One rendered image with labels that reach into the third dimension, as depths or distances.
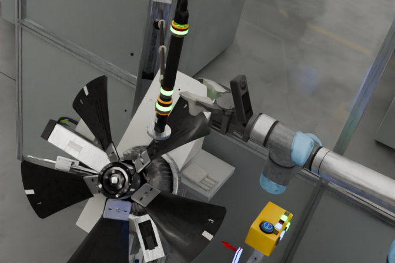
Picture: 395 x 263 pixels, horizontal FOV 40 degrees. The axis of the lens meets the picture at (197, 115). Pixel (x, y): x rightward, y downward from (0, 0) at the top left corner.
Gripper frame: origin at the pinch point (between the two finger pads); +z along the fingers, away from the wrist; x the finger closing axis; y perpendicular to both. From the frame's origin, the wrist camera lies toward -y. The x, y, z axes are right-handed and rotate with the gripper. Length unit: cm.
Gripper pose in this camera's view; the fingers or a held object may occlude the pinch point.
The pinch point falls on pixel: (191, 84)
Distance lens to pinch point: 146.0
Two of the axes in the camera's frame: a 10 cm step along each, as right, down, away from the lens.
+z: -8.4, -4.5, 3.1
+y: -1.9, 7.7, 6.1
